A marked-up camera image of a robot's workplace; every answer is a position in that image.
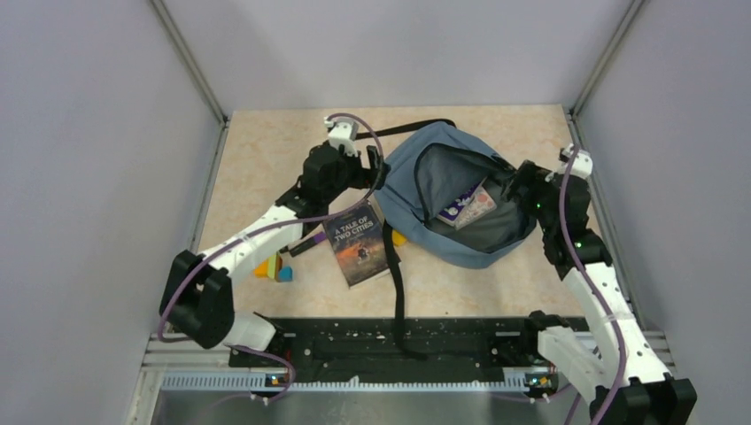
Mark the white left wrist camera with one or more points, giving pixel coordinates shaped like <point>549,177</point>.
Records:
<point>342,133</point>

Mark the aluminium front rail frame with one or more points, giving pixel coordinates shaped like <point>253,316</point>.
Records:
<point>187,366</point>

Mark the blue grey student backpack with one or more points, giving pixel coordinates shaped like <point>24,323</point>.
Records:
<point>439,166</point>

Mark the purple black highlighter marker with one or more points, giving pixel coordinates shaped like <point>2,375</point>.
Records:
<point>307,244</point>

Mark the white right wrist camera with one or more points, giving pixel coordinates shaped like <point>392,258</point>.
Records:
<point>578,161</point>

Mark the Tale of Two Cities book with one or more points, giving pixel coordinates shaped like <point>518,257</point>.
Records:
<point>357,242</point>

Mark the Little Women floral book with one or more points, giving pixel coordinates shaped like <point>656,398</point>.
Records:
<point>481,204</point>

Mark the purple game card pack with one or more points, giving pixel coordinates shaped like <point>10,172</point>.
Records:
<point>450,214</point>

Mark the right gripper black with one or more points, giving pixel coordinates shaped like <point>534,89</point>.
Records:
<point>528,175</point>

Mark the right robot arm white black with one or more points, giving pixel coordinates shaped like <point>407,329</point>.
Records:
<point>621,376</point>

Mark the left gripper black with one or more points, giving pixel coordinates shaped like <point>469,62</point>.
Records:
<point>373,177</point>

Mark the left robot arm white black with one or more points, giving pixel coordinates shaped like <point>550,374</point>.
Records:
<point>198,296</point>

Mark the orange grey eraser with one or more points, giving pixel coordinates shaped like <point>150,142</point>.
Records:
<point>397,238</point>

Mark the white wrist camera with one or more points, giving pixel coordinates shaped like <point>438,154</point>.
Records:
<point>342,133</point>
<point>578,161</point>

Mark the colourful wooden block puzzle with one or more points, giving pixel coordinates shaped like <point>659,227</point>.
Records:
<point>273,268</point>

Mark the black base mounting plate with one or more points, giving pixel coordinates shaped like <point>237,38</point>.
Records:
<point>437,350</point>

